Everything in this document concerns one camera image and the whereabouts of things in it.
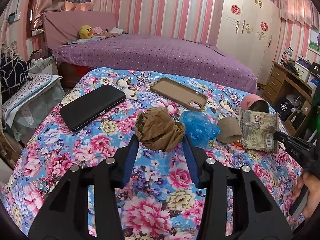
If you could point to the black patterned bag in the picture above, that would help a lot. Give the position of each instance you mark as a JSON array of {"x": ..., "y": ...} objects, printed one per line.
[{"x": 14, "y": 73}]

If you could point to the pink metal mug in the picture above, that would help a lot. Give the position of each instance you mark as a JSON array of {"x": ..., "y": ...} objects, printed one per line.
[{"x": 253, "y": 102}]

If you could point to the orange cloth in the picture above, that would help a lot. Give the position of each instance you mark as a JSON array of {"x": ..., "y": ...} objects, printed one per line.
[{"x": 238, "y": 144}]

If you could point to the black wallet case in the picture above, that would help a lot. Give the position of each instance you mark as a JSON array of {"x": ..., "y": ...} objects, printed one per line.
[{"x": 83, "y": 110}]

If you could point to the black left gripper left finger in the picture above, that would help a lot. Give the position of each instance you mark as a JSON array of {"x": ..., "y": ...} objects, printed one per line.
[{"x": 64, "y": 214}]

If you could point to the pink window curtain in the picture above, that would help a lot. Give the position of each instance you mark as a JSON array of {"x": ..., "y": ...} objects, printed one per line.
[{"x": 300, "y": 11}]

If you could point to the brown paper ball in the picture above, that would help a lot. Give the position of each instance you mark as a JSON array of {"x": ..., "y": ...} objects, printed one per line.
[{"x": 156, "y": 129}]

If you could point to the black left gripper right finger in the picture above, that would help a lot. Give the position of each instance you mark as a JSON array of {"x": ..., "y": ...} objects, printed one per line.
[{"x": 237, "y": 205}]

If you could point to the right hand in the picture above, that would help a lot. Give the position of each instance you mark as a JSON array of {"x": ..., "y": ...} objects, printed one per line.
[{"x": 313, "y": 185}]

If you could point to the blue plastic bag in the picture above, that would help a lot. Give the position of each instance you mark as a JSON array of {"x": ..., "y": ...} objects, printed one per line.
[{"x": 199, "y": 128}]

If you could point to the yellow duck plush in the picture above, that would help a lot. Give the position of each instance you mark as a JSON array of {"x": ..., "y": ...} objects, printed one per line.
[{"x": 85, "y": 32}]

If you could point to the small framed wall picture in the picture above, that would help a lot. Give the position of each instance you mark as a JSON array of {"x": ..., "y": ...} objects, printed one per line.
[{"x": 314, "y": 37}]

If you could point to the printed snack wrapper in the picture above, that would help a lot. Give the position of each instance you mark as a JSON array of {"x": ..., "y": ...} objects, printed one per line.
[{"x": 257, "y": 130}]

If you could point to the cardboard tube roll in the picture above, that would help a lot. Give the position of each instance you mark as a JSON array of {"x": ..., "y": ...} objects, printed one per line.
[{"x": 230, "y": 130}]

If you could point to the pink headboard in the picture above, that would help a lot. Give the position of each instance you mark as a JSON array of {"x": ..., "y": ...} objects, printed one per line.
[{"x": 63, "y": 26}]

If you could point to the purple dotted bed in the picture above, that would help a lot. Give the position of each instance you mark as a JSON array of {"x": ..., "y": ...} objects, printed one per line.
[{"x": 163, "y": 55}]

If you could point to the white wardrobe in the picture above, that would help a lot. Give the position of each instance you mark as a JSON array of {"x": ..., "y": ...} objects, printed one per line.
[{"x": 249, "y": 32}]

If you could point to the brown phone case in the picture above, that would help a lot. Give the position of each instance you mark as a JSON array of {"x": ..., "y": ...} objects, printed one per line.
[{"x": 179, "y": 93}]

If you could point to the dotted storage box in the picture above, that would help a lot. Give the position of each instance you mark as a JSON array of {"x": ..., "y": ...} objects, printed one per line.
[{"x": 26, "y": 102}]

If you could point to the wooden desk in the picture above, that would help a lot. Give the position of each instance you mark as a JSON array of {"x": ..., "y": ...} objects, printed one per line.
[{"x": 290, "y": 97}]

